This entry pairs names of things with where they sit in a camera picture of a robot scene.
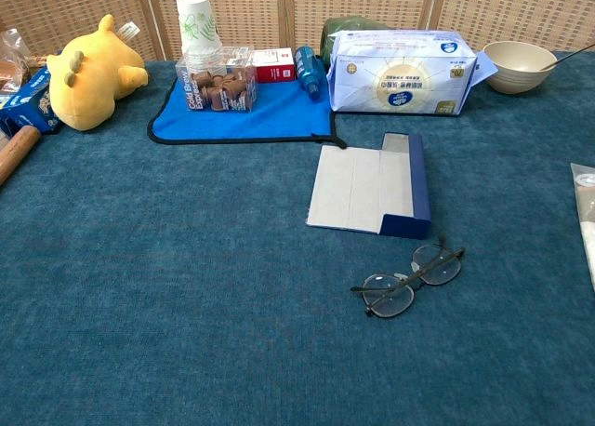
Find black thin-frame glasses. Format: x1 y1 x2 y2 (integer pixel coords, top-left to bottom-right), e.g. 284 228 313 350
350 233 467 319

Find clear bag with white garment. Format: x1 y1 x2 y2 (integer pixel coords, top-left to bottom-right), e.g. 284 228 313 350
570 162 595 292

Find wooden rolling pin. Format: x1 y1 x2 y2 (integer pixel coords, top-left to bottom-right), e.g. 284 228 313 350
0 125 43 188

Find red and white carton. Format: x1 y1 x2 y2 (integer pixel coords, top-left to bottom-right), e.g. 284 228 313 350
250 47 298 84

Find yellow plush toy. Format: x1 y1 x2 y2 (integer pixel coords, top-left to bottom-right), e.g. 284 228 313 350
46 13 150 132

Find white and blue tissue pack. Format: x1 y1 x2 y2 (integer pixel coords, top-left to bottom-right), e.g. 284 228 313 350
325 29 479 116

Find beige bowl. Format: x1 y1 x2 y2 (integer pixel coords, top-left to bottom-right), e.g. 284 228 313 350
482 41 559 95

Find clear coffee capsule box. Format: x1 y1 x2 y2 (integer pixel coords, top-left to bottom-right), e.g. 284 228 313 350
175 47 259 114

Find woven rattan folding screen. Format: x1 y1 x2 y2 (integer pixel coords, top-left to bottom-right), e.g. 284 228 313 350
0 0 595 62

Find bagged brown pastry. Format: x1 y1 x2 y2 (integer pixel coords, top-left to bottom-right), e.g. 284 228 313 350
0 28 36 97

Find white paper cup stack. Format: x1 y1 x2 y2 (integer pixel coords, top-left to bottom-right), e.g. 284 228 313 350
176 0 224 69

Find blue plastic bottle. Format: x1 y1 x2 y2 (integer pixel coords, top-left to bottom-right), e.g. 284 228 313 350
294 46 328 102

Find dark blue snack box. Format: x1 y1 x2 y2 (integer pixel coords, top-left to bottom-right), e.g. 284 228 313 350
0 65 64 137

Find teal fabric table cover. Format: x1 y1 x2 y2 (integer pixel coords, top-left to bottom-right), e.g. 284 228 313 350
0 49 595 426

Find blue cloth with black trim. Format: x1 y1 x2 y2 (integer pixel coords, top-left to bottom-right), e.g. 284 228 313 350
147 75 348 152

